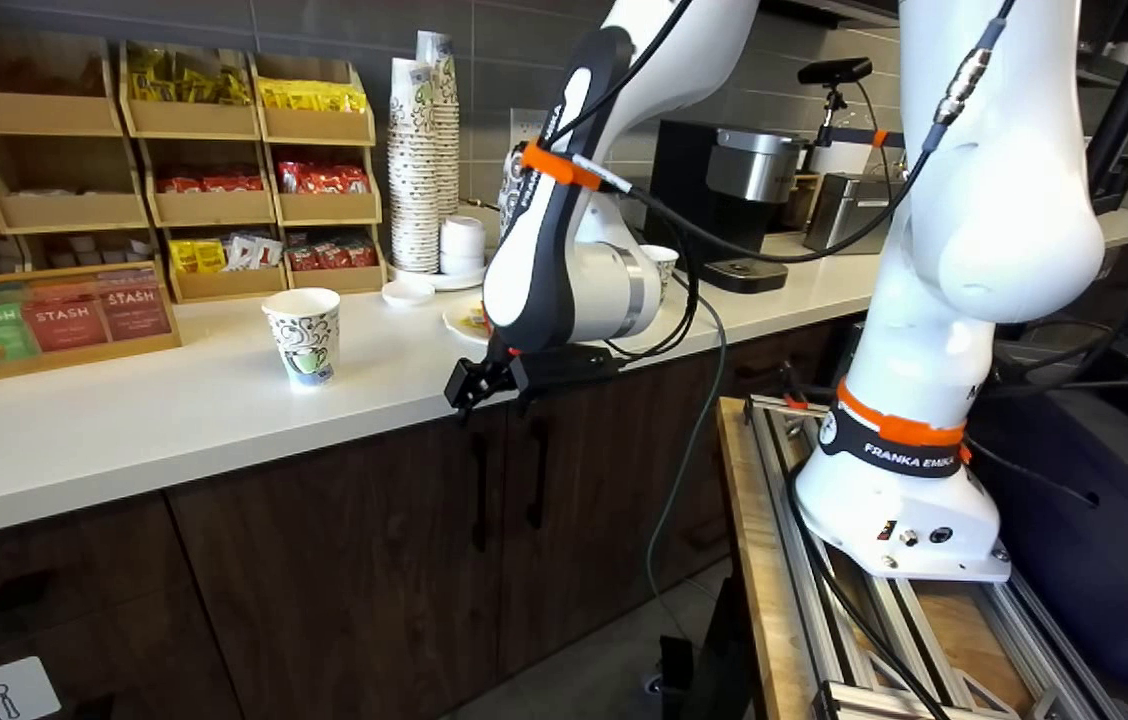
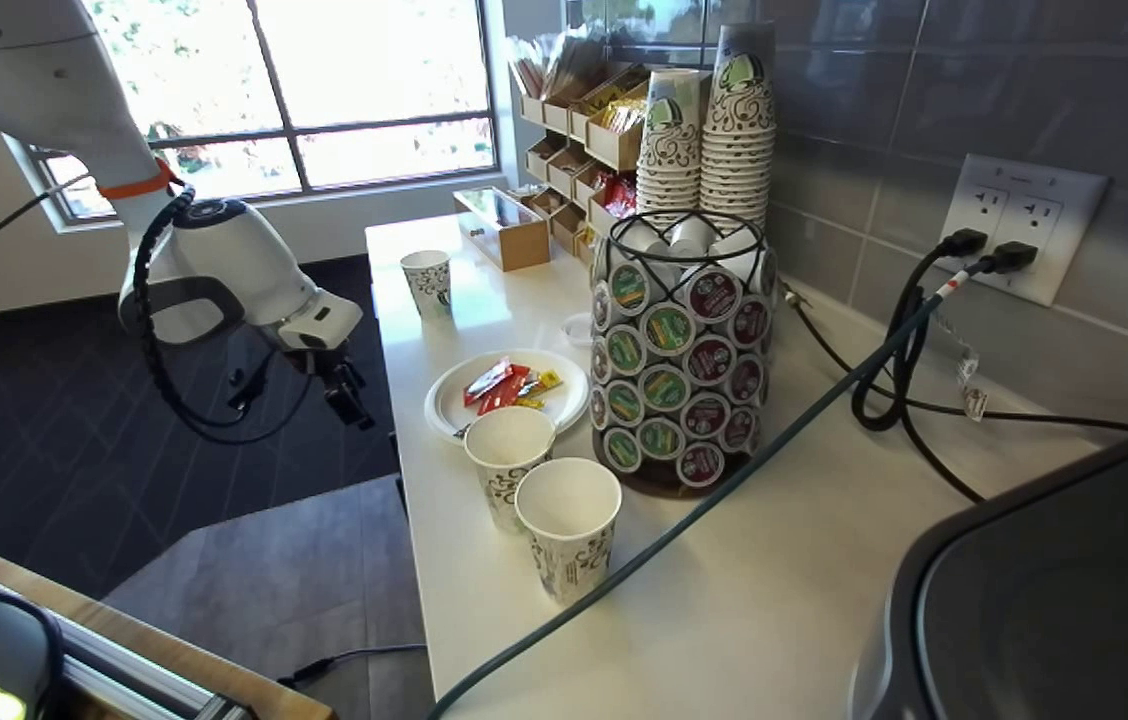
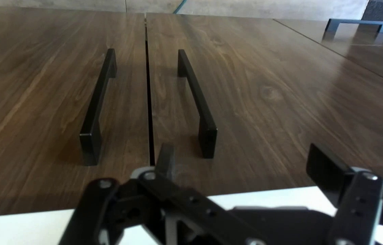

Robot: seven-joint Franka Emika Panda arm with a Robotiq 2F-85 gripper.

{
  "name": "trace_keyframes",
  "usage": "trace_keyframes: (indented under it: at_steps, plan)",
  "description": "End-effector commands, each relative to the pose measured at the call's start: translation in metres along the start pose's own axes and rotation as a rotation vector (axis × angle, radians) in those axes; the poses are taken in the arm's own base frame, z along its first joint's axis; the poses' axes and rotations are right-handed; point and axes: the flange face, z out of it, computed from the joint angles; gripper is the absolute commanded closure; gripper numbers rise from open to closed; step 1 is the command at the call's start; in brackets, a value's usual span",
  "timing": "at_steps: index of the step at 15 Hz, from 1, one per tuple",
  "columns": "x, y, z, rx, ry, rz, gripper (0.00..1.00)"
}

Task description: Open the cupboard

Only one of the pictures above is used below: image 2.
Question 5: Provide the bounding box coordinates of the black coffee machine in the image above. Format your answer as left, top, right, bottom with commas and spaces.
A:
852, 406, 1128, 720

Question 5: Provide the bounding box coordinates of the short paper cup stack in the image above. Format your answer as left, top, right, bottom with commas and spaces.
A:
631, 68, 708, 221

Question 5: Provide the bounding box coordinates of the wooden snack rack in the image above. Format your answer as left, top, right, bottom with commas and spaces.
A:
506, 33, 655, 261

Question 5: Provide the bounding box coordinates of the black floor cable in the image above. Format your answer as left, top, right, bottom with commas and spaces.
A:
271, 641, 433, 689

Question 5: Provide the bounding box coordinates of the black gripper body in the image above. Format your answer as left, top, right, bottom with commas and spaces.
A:
296, 339, 362, 406

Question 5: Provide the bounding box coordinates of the white wall power outlet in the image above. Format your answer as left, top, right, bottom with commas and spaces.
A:
935, 153, 1111, 308

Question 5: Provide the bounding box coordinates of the wooden tea box tray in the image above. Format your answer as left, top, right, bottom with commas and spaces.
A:
452, 183, 556, 278

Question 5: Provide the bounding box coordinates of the white paper plate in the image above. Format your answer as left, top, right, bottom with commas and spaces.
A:
419, 349, 593, 449

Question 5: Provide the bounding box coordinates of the aluminium rail frame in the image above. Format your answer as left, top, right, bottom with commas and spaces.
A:
41, 604, 253, 720

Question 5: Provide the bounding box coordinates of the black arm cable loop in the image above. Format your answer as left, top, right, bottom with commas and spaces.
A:
110, 188, 328, 454

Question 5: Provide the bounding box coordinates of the grey floor mat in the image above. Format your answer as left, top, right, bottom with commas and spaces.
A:
101, 467, 442, 720

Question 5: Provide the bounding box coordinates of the tall paper cup stack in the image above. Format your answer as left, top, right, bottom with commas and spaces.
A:
697, 23, 779, 232

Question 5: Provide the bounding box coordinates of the white cable tag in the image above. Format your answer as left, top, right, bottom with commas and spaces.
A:
957, 351, 992, 430

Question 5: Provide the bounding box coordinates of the thin black cable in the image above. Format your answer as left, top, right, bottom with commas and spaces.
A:
773, 281, 1128, 443

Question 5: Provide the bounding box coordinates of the small patterned paper cup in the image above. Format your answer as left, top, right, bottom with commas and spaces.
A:
397, 245, 454, 324

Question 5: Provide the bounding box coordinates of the black plug power cable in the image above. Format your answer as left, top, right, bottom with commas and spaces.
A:
890, 241, 1042, 514
849, 226, 992, 442

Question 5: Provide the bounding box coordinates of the red snack packet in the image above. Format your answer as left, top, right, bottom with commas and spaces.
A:
458, 357, 537, 415

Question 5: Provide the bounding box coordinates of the yellow candy packet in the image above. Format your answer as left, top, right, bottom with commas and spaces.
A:
513, 369, 566, 409

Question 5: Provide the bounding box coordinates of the wire coffee pod carousel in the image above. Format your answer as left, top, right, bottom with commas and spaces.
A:
583, 204, 776, 502

